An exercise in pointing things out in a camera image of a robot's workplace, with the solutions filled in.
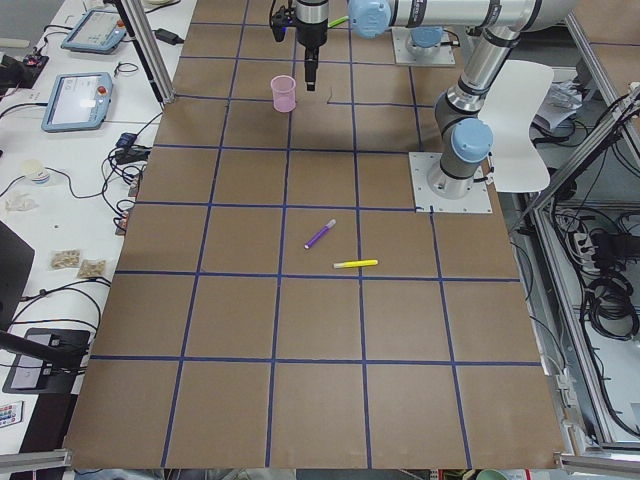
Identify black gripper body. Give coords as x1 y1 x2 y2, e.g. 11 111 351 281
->
295 0 328 70

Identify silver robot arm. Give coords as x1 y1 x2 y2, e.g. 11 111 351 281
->
406 26 444 55
348 1 576 183

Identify pink mesh cup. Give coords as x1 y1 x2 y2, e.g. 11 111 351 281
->
270 75 296 113

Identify green pen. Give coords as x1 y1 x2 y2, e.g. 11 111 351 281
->
328 16 349 29

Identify black power adapter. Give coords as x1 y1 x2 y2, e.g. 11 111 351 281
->
154 28 184 45

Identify purple pen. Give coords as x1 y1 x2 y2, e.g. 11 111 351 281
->
303 218 337 250

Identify yellow pen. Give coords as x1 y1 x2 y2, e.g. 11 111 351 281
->
333 259 379 269

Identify white plastic chair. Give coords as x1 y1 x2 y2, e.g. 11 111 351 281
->
478 60 554 193

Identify far blue teach pendant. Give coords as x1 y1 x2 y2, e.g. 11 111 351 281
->
61 9 126 54

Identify blue teach pendant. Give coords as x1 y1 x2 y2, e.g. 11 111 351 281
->
41 72 113 133
61 9 126 54

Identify near blue teach pendant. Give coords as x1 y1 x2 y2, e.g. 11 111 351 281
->
41 72 113 133

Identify small bag of parts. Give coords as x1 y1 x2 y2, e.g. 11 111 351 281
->
49 249 82 270

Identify white power strip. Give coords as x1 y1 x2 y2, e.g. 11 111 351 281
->
570 226 597 272

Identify black monitor corner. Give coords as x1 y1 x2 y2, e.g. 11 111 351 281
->
0 222 35 331

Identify remote control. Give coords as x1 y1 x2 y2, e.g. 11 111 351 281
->
0 400 24 429

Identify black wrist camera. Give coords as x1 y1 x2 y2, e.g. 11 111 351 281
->
269 5 295 43

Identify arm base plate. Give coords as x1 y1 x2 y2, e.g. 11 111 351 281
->
408 152 492 214
391 26 458 67

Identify aluminium frame post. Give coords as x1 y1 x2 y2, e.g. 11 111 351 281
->
113 0 175 105

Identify black camera stand base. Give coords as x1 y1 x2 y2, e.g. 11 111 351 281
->
1 328 90 395

